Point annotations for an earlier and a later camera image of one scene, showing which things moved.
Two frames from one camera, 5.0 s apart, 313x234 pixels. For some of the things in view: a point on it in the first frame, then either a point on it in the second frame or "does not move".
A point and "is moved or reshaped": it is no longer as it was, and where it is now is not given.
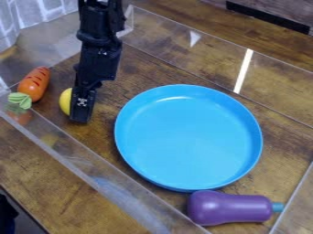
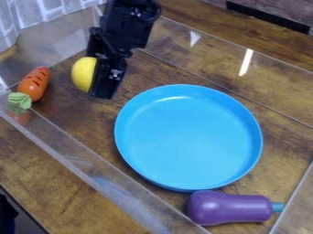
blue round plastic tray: [188, 138] does not move
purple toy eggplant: [211, 208] does not move
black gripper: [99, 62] → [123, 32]
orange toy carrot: [30, 87] does not move
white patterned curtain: [20, 14] does not move
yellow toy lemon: [64, 101] is moved or reshaped
